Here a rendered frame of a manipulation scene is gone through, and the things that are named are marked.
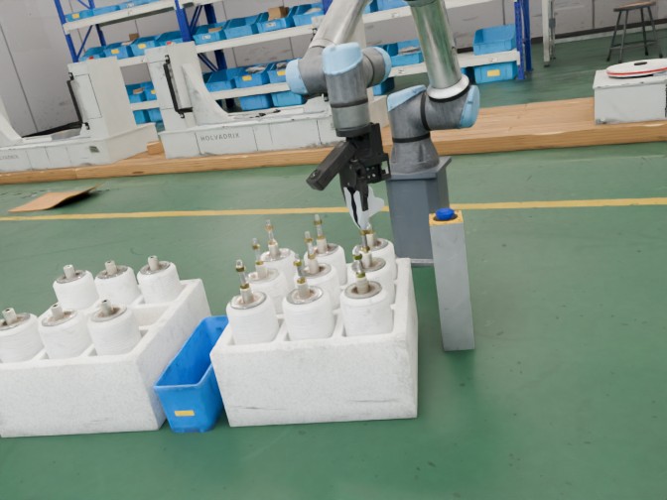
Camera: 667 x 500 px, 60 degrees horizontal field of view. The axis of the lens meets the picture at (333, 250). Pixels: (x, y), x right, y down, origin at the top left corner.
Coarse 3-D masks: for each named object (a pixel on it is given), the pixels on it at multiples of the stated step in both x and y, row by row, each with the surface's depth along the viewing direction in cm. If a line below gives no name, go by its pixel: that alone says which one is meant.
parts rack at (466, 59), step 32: (192, 0) 635; (448, 0) 529; (480, 0) 518; (64, 32) 725; (192, 32) 661; (288, 32) 604; (128, 64) 704; (224, 64) 714; (416, 64) 564; (224, 96) 666
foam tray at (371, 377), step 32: (416, 320) 142; (224, 352) 114; (256, 352) 113; (288, 352) 112; (320, 352) 111; (352, 352) 110; (384, 352) 109; (416, 352) 130; (224, 384) 117; (256, 384) 116; (288, 384) 115; (320, 384) 114; (352, 384) 112; (384, 384) 112; (416, 384) 120; (256, 416) 119; (288, 416) 118; (320, 416) 117; (352, 416) 115; (384, 416) 114; (416, 416) 113
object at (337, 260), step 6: (306, 252) 138; (336, 252) 135; (342, 252) 136; (306, 258) 135; (318, 258) 133; (324, 258) 133; (330, 258) 133; (336, 258) 134; (342, 258) 136; (306, 264) 136; (330, 264) 133; (336, 264) 134; (342, 264) 136; (336, 270) 134; (342, 270) 136; (342, 276) 136; (342, 282) 136
